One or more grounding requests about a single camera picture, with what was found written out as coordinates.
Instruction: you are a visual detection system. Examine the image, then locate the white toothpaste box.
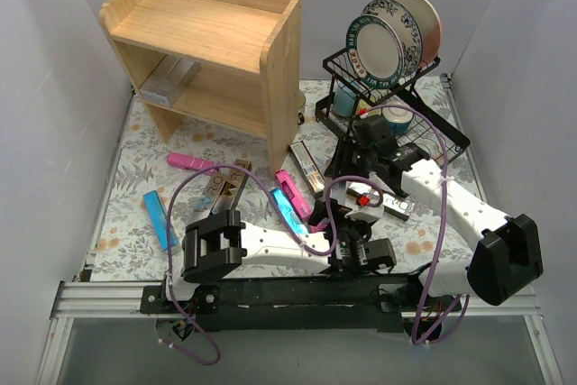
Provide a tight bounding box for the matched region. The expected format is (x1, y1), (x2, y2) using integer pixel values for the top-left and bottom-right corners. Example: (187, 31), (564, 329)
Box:
(331, 182), (362, 211)

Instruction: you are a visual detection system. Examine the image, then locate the silver Protefix toothpaste box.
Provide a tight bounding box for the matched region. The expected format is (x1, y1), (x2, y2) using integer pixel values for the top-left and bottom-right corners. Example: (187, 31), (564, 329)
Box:
(153, 59), (201, 106)

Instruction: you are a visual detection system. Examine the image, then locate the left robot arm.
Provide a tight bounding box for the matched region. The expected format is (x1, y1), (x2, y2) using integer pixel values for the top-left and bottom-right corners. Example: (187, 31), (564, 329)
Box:
(160, 198), (397, 313)

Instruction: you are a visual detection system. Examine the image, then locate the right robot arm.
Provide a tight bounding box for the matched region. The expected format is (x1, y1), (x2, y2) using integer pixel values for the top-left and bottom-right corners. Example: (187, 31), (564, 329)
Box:
(327, 116), (543, 311)

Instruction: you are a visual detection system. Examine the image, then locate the yellow mug behind shelf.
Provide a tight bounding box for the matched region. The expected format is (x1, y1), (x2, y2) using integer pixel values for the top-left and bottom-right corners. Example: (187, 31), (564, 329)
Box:
(298, 91), (307, 125)

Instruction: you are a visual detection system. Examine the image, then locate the wooden two-tier shelf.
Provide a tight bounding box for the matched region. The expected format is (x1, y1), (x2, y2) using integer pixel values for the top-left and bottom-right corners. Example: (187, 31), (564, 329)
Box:
(99, 0), (301, 171)

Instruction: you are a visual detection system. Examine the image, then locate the pink toothpaste box front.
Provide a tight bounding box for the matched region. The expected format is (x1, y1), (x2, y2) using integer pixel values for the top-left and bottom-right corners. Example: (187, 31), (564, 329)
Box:
(307, 216), (328, 233)

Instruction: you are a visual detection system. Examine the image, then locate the pink toothpaste box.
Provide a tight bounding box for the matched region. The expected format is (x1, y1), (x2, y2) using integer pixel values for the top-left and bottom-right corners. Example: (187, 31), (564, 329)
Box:
(275, 170), (312, 221)
(307, 216), (328, 233)

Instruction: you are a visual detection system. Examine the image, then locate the dark striped toothpaste box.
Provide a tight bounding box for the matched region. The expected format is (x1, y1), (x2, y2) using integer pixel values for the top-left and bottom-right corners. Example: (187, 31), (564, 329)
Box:
(288, 141), (325, 198)

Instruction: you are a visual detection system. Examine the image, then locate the silver black RO toothpaste box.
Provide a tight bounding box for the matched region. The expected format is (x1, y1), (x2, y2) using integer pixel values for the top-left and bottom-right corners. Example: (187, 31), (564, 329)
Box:
(349, 182), (414, 221)

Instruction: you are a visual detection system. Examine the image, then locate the yellow green mug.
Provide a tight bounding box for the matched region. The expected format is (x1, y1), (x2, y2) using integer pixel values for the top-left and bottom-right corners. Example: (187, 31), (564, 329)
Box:
(357, 100), (382, 117)

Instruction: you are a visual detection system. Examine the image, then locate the teal and white bowl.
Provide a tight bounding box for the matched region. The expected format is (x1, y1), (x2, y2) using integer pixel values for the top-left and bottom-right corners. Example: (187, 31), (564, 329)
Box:
(382, 105), (414, 134)

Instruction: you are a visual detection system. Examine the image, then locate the cyan toothpaste box centre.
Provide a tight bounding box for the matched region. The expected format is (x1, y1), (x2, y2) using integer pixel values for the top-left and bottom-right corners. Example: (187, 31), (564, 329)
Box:
(270, 188), (309, 235)

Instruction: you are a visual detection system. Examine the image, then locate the cyan toothpaste box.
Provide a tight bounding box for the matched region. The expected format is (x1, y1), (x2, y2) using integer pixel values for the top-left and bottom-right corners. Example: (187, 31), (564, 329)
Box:
(270, 188), (309, 235)
(143, 190), (180, 254)

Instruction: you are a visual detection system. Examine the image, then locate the pink toothpaste box centre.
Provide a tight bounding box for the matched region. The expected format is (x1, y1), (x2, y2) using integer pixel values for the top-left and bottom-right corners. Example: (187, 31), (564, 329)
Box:
(275, 170), (312, 221)

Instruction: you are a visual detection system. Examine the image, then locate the light blue mug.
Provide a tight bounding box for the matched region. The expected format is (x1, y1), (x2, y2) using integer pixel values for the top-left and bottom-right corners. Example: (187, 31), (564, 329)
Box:
(333, 81), (356, 117)

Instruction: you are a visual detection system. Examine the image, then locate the brown silver RO toothpaste box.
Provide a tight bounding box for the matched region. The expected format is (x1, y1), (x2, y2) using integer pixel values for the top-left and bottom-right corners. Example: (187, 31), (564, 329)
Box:
(212, 160), (252, 214)

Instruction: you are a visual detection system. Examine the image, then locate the green rimmed white plate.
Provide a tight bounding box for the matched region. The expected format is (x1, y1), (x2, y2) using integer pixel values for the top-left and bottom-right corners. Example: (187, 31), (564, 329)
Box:
(345, 14), (404, 89)

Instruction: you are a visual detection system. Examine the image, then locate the silver blue RO toothpaste box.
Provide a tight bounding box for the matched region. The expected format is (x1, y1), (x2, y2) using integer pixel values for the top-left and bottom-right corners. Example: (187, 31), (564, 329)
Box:
(192, 171), (227, 222)

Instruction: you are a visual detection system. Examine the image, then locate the beige and pink plate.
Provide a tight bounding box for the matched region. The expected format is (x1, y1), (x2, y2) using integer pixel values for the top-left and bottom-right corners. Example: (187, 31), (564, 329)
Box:
(395, 0), (443, 66)

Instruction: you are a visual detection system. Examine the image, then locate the floral table mat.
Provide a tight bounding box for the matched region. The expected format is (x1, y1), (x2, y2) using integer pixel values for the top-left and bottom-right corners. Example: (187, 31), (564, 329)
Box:
(90, 76), (485, 282)

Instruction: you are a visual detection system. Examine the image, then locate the blue floral patterned plate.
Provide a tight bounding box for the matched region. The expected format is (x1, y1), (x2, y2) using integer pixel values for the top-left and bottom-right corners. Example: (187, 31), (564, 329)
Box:
(362, 0), (423, 78)

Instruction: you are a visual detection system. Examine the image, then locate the magenta toothpaste box far left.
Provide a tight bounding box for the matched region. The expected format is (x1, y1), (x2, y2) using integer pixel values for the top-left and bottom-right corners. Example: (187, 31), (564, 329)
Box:
(166, 151), (219, 175)

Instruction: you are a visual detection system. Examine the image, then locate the cyan toothpaste box left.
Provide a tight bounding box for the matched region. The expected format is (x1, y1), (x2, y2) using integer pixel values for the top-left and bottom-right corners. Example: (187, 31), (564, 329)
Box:
(143, 190), (180, 254)

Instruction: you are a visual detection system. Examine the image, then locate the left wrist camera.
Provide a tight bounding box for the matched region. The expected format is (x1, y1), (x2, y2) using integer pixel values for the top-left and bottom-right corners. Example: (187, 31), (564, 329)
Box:
(345, 191), (384, 224)

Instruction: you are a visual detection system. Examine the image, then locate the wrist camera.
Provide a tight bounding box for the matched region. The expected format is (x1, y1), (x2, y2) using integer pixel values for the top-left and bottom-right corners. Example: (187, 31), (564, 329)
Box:
(345, 191), (384, 224)
(357, 108), (370, 119)

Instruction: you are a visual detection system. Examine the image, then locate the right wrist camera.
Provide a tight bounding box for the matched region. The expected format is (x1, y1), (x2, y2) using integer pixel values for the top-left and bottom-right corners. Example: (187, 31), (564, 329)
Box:
(357, 108), (370, 119)

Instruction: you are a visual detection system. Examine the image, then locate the black wire dish rack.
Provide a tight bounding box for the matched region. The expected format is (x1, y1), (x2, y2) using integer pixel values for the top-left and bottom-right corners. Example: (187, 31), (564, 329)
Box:
(315, 49), (471, 166)

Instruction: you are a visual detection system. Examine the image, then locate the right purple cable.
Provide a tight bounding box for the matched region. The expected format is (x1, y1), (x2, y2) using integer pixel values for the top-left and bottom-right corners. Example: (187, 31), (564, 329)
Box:
(367, 104), (470, 345)

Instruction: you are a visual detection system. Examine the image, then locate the purple cable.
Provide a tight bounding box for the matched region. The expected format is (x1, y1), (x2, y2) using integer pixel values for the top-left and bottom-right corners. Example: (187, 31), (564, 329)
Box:
(367, 104), (470, 345)
(164, 163), (380, 366)

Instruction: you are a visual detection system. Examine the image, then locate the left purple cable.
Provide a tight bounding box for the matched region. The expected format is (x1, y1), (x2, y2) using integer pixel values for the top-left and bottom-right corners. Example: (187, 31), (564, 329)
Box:
(164, 163), (380, 366)

